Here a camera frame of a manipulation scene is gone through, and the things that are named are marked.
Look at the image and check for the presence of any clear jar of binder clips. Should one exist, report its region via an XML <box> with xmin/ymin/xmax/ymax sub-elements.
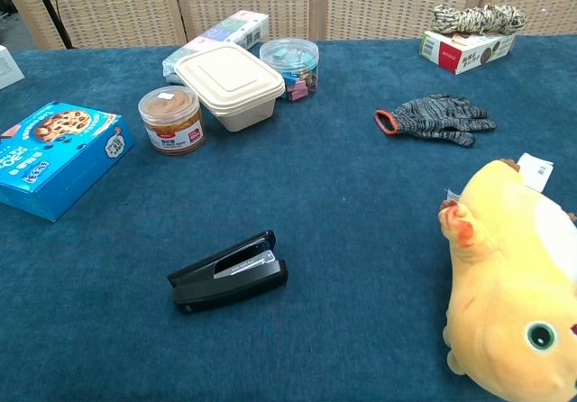
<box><xmin>259</xmin><ymin>37</ymin><xmax>320</xmax><ymax>103</ymax></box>

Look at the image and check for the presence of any white paper tag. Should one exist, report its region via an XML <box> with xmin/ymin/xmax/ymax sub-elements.
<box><xmin>516</xmin><ymin>151</ymin><xmax>555</xmax><ymax>192</ymax></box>

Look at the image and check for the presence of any pastel tissue pack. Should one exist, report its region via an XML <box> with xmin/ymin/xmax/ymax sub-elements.
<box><xmin>161</xmin><ymin>9</ymin><xmax>270</xmax><ymax>84</ymax></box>

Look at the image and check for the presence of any woven folding screen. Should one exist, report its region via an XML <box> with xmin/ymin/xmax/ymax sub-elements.
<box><xmin>0</xmin><ymin>0</ymin><xmax>577</xmax><ymax>50</ymax></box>

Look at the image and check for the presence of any blue cookie box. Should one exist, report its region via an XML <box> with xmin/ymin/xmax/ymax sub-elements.
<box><xmin>0</xmin><ymin>100</ymin><xmax>136</xmax><ymax>223</ymax></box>

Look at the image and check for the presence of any yellow plush toy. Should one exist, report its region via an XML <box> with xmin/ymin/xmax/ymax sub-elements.
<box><xmin>437</xmin><ymin>159</ymin><xmax>577</xmax><ymax>402</ymax></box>

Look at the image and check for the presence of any black stapler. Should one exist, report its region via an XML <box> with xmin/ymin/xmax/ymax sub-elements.
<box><xmin>167</xmin><ymin>229</ymin><xmax>289</xmax><ymax>315</ymax></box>

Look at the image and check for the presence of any clear jar with brown contents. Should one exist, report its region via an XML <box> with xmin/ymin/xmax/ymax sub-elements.
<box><xmin>137</xmin><ymin>85</ymin><xmax>207</xmax><ymax>157</ymax></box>

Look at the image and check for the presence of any camouflage glove bundle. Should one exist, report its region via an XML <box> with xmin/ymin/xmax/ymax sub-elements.
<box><xmin>431</xmin><ymin>3</ymin><xmax>528</xmax><ymax>36</ymax></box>

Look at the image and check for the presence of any white and red snack box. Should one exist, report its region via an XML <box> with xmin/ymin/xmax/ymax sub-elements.
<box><xmin>419</xmin><ymin>30</ymin><xmax>517</xmax><ymax>77</ymax></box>

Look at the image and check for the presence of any black tripod pole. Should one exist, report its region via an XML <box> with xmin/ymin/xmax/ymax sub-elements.
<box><xmin>26</xmin><ymin>0</ymin><xmax>74</xmax><ymax>50</ymax></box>

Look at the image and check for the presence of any beige lidded food container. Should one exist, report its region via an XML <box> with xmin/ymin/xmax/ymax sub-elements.
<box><xmin>173</xmin><ymin>42</ymin><xmax>287</xmax><ymax>133</ymax></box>

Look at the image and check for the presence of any grey glove with orange cuff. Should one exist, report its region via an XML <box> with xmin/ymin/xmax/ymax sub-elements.
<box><xmin>374</xmin><ymin>94</ymin><xmax>497</xmax><ymax>149</ymax></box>

